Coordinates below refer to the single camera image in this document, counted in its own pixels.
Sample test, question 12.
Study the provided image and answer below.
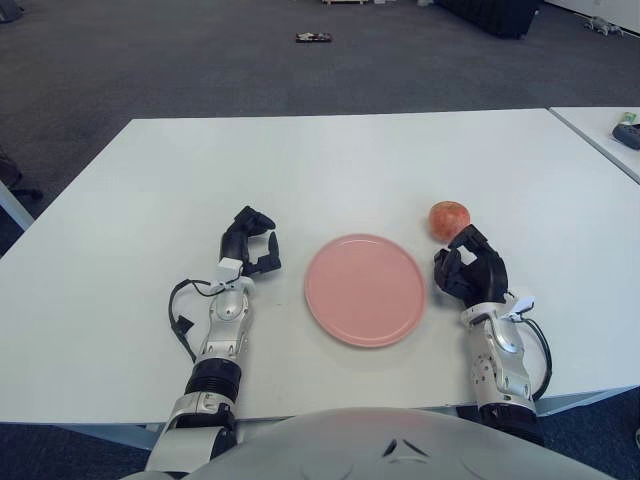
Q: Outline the black draped furniture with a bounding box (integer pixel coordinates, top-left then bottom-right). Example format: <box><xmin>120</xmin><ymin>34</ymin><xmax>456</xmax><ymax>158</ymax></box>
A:
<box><xmin>434</xmin><ymin>0</ymin><xmax>544</xmax><ymax>40</ymax></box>

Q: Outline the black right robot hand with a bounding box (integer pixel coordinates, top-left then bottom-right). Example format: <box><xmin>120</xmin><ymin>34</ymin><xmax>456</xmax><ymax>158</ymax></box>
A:
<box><xmin>432</xmin><ymin>224</ymin><xmax>536</xmax><ymax>317</ymax></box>

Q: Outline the pink round plate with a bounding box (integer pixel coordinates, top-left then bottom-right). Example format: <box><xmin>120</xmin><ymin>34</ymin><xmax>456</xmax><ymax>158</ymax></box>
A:
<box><xmin>303</xmin><ymin>232</ymin><xmax>428</xmax><ymax>349</ymax></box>

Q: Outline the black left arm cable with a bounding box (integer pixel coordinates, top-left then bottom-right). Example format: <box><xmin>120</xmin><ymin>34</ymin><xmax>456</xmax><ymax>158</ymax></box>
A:
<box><xmin>168</xmin><ymin>278</ymin><xmax>227</xmax><ymax>364</ymax></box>

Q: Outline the black handheld controller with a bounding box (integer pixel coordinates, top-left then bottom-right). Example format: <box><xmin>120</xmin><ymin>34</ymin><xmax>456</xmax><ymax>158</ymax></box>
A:
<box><xmin>611</xmin><ymin>123</ymin><xmax>640</xmax><ymax>151</ymax></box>

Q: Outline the red yellow apple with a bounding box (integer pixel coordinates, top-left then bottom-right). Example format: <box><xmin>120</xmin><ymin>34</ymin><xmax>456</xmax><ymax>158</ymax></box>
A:
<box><xmin>428</xmin><ymin>200</ymin><xmax>472</xmax><ymax>243</ymax></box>

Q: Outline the grey toy on floor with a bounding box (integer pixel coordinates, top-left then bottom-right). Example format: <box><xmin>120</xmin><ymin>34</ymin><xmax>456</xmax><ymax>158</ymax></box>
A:
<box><xmin>583</xmin><ymin>15</ymin><xmax>624</xmax><ymax>36</ymax></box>

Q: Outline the white slanted table leg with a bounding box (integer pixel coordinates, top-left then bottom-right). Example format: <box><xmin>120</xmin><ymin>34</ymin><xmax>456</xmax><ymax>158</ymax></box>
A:
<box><xmin>0</xmin><ymin>179</ymin><xmax>35</xmax><ymax>232</ymax></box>

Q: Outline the grey robot torso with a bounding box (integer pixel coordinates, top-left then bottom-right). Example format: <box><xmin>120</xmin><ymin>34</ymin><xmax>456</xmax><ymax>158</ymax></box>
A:
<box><xmin>117</xmin><ymin>405</ymin><xmax>621</xmax><ymax>480</ymax></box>

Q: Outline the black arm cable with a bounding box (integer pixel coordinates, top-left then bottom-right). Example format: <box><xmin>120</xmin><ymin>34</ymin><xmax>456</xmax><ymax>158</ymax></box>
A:
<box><xmin>168</xmin><ymin>278</ymin><xmax>227</xmax><ymax>364</ymax></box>
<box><xmin>519</xmin><ymin>312</ymin><xmax>554</xmax><ymax>400</ymax></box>

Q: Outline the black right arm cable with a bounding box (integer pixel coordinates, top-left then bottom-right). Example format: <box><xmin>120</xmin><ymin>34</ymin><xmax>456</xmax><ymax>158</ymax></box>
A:
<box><xmin>519</xmin><ymin>312</ymin><xmax>554</xmax><ymax>400</ymax></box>

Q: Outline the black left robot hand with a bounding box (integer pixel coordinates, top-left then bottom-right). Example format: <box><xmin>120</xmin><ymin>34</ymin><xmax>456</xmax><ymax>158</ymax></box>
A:
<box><xmin>215</xmin><ymin>204</ymin><xmax>283</xmax><ymax>279</ymax></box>

